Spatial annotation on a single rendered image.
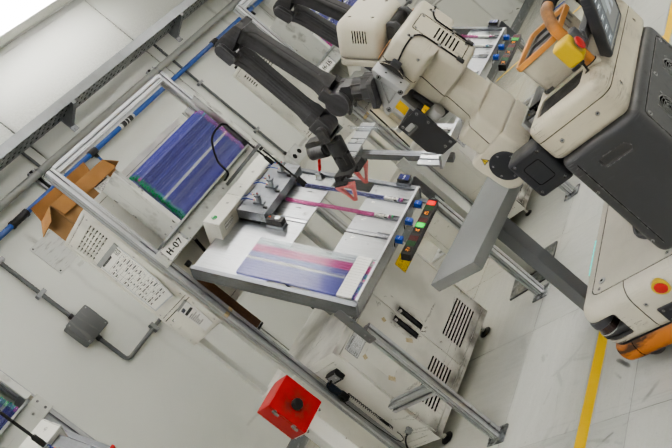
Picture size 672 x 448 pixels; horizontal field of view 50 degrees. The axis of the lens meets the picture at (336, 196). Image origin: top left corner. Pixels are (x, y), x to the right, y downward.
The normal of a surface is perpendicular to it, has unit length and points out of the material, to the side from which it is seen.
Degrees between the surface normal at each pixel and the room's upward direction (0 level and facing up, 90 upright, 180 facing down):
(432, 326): 90
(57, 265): 90
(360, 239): 48
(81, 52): 90
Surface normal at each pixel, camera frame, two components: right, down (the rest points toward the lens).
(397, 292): 0.50, -0.47
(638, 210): -0.38, 0.58
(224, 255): -0.15, -0.77
